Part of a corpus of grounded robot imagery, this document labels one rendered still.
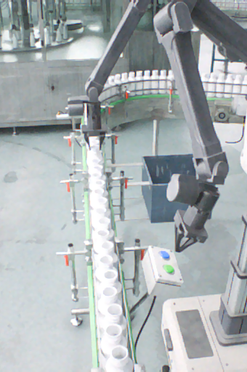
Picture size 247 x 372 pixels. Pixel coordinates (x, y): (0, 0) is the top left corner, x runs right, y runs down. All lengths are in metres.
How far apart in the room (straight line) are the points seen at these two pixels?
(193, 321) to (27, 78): 3.37
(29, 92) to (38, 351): 3.11
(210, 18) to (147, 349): 1.79
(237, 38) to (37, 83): 3.73
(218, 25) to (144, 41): 5.50
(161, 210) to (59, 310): 1.00
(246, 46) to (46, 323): 1.93
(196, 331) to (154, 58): 5.16
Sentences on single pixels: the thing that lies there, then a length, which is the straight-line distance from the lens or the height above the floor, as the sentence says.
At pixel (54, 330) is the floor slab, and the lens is 2.43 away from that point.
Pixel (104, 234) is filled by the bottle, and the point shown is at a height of 1.15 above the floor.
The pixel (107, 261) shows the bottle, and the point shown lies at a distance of 1.09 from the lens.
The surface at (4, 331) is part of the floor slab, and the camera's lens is 2.48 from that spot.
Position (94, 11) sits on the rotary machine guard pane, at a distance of 4.50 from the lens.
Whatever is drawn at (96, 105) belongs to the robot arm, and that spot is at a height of 1.38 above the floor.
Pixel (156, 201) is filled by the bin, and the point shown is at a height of 0.86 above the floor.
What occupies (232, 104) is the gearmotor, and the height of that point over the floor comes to 1.00.
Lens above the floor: 1.86
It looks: 30 degrees down
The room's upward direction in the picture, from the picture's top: straight up
